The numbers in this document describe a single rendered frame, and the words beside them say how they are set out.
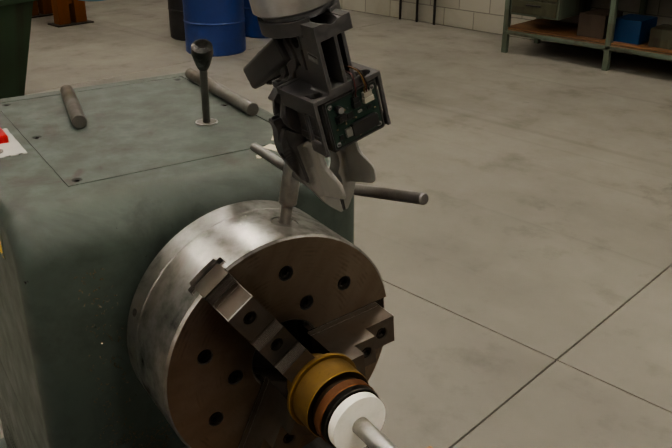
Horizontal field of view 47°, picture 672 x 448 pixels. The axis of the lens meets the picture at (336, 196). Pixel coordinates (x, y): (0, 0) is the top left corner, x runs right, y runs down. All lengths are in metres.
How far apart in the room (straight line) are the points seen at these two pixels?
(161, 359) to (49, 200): 0.25
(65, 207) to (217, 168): 0.21
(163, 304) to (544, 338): 2.28
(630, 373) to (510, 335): 0.44
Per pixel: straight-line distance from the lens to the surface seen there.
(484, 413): 2.63
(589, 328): 3.15
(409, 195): 0.72
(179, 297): 0.89
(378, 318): 0.97
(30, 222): 0.96
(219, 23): 7.37
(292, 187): 0.90
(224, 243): 0.90
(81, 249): 0.96
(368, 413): 0.85
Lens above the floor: 1.63
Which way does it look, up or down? 23 degrees down
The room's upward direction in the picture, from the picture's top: straight up
